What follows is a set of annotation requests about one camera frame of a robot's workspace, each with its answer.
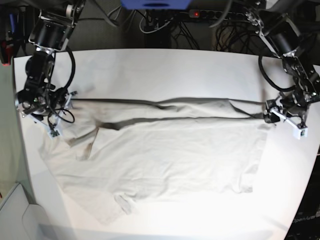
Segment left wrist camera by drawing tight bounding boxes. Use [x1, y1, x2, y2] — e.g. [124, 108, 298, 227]
[293, 127, 308, 140]

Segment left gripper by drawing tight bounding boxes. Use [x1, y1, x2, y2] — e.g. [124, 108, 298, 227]
[263, 99, 310, 129]

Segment red and blue tools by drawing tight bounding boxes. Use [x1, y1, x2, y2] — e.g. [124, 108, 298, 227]
[0, 12, 13, 66]

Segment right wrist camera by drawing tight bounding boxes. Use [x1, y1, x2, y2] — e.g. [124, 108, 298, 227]
[48, 128, 61, 139]

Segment white power strip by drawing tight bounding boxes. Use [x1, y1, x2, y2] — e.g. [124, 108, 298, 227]
[188, 9, 246, 21]

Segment blue box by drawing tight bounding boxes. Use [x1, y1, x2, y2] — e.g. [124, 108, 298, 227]
[120, 0, 191, 10]

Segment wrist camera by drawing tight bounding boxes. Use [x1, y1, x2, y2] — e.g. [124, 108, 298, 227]
[48, 128, 61, 139]
[293, 127, 308, 140]

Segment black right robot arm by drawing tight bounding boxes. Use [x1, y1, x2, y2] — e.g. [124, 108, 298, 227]
[15, 0, 86, 138]

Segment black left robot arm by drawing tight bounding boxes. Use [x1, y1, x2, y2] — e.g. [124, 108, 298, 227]
[245, 0, 320, 137]

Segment white t-shirt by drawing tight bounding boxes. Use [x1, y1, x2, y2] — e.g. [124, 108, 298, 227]
[39, 99, 272, 225]

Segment white plastic bin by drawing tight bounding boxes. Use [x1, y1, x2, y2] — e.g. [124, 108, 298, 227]
[0, 182, 63, 240]

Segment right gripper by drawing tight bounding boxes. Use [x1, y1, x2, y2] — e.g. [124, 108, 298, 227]
[18, 91, 78, 133]

